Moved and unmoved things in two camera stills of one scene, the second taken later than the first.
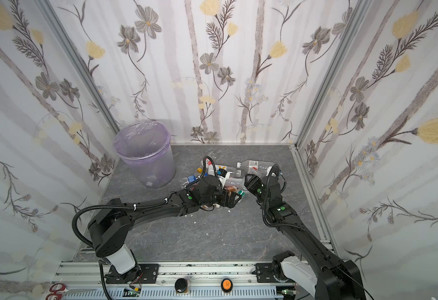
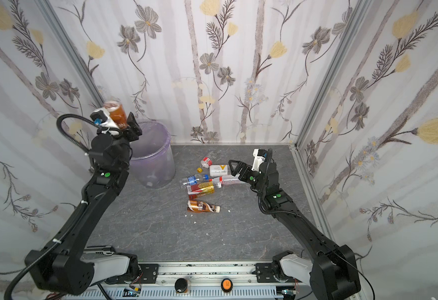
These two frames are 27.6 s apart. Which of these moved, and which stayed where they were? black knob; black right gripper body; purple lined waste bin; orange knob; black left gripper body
Moved: black left gripper body; black right gripper body
Stayed: orange knob; purple lined waste bin; black knob
